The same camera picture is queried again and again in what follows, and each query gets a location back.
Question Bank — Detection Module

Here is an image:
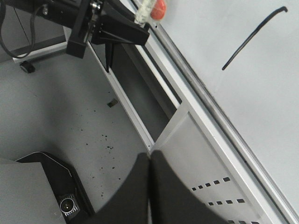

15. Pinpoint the white perforated metal panel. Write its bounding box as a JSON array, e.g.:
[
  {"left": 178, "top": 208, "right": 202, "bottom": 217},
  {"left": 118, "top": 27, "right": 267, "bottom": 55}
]
[{"left": 160, "top": 114, "right": 270, "bottom": 224}]

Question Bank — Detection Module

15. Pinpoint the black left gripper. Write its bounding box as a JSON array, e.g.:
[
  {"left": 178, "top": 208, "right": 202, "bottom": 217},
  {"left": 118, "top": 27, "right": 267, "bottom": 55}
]
[{"left": 66, "top": 0, "right": 150, "bottom": 58}]

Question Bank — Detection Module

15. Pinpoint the white metal stand frame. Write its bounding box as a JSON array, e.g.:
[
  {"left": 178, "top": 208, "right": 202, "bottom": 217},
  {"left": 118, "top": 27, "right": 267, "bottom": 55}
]
[{"left": 16, "top": 45, "right": 284, "bottom": 224}]

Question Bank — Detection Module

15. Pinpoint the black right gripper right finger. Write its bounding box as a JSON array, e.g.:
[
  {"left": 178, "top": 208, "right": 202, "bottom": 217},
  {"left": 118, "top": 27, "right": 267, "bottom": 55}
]
[{"left": 149, "top": 150, "right": 227, "bottom": 224}]

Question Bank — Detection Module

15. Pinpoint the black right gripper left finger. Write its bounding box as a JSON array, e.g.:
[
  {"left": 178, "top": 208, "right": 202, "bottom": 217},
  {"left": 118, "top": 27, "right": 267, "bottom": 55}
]
[{"left": 85, "top": 153, "right": 150, "bottom": 224}]

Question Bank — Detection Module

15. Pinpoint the red round magnet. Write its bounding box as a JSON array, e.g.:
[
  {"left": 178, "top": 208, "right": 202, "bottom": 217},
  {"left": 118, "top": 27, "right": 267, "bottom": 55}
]
[{"left": 150, "top": 0, "right": 167, "bottom": 21}]

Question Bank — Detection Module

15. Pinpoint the large whiteboard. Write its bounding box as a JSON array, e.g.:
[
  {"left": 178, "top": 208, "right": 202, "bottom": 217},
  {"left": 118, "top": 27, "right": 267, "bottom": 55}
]
[{"left": 160, "top": 0, "right": 299, "bottom": 210}]

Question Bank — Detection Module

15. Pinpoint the black cable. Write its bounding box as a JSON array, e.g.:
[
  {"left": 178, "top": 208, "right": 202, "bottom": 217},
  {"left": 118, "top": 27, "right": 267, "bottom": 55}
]
[{"left": 0, "top": 0, "right": 47, "bottom": 59}]

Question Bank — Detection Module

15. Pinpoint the white whiteboard marker pen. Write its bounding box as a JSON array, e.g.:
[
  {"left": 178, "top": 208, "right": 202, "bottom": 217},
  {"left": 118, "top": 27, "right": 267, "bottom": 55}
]
[{"left": 134, "top": 0, "right": 157, "bottom": 28}]

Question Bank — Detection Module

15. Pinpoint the black stand caster wheel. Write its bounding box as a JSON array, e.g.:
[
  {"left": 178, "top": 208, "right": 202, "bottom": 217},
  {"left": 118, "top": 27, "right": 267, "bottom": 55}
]
[{"left": 20, "top": 61, "right": 35, "bottom": 73}]

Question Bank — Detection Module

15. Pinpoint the aluminium whiteboard tray rail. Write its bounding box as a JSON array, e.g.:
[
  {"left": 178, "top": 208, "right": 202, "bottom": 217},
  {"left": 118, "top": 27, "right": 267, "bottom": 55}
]
[{"left": 146, "top": 22, "right": 299, "bottom": 224}]

